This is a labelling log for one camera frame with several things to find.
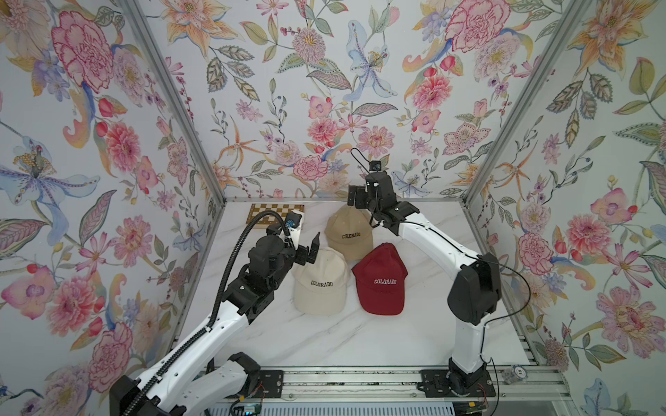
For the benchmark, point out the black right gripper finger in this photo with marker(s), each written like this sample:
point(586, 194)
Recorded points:
point(360, 197)
point(352, 191)

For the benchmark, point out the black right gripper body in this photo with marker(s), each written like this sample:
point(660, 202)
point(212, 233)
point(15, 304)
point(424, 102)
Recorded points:
point(364, 194)

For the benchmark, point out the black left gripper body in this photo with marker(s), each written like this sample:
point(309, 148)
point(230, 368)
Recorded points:
point(298, 255)

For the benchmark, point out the tan cap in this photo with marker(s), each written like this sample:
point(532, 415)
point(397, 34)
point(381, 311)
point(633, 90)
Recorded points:
point(348, 231)

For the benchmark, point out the cream Colorado cap front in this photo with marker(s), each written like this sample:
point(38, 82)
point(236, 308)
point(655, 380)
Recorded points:
point(321, 287)

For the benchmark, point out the red Colorado cap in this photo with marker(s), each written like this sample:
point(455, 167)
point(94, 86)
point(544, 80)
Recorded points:
point(380, 280)

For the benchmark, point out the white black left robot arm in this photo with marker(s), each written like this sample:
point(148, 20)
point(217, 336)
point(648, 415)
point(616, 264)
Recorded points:
point(179, 384)

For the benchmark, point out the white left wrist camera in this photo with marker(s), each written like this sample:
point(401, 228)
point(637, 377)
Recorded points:
point(293, 222)

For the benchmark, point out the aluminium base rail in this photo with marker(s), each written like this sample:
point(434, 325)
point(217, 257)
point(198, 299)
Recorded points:
point(405, 384)

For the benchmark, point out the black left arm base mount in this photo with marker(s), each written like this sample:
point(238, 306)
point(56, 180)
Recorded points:
point(258, 382)

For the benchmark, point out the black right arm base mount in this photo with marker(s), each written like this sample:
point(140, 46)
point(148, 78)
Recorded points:
point(453, 382)

